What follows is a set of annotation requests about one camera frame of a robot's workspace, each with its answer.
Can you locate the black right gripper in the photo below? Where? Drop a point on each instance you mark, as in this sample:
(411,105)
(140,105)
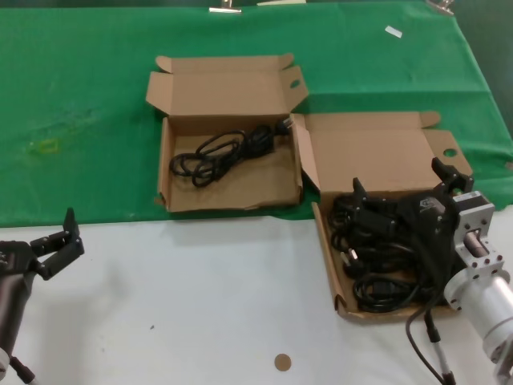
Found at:
(435,228)

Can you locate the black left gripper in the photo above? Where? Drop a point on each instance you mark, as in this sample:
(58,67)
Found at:
(16,288)

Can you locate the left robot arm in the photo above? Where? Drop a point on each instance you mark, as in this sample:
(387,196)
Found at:
(3,359)

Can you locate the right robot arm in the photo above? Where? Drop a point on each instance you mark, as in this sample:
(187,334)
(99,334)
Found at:
(489,297)

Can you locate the cardboard box with round hole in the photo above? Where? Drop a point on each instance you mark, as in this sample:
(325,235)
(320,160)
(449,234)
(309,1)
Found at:
(372,160)

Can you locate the cardboard box with oval hole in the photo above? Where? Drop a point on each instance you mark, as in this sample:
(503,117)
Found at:
(240,192)

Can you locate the white tape strip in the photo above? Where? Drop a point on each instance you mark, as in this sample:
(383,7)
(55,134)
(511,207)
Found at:
(393,31)

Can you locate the green tablecloth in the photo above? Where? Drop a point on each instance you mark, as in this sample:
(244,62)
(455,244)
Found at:
(80,80)

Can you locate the round brown sticker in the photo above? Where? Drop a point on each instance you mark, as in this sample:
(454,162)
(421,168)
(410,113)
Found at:
(282,362)

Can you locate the beige flat card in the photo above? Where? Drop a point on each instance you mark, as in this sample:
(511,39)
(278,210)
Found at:
(280,2)

